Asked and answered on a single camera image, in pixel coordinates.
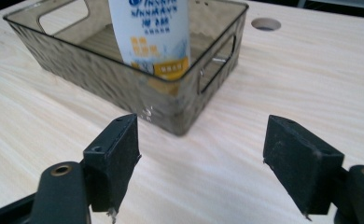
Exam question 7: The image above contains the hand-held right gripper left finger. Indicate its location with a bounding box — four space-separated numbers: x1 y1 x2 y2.
82 113 142 224

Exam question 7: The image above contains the white shampoo bottle blue cap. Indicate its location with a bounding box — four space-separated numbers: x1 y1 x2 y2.
107 0 191 82

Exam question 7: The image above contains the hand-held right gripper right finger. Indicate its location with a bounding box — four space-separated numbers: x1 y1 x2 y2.
262 114 345 222

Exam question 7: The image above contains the clear brown plastic bin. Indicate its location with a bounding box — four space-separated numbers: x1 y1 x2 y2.
2 0 249 137

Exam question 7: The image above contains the grey table cable grommet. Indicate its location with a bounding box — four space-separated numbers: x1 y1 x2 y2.
250 17 282 32

